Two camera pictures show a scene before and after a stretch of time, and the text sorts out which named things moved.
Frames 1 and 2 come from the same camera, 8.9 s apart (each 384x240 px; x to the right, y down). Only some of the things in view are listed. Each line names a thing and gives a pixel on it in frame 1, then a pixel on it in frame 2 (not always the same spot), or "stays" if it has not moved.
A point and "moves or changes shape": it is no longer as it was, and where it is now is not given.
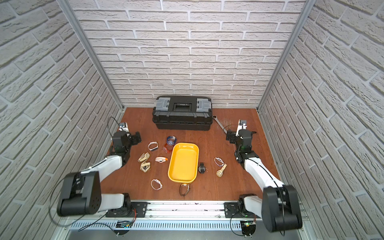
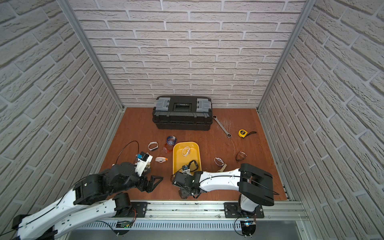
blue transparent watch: x=171 y=140 stays
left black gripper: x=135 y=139 to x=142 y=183
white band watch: x=154 y=148 stays
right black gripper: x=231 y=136 to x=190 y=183
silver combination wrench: x=215 y=117 stays
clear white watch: x=158 y=182 moves or changes shape
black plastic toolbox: x=183 y=113 stays
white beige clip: x=161 y=159 stays
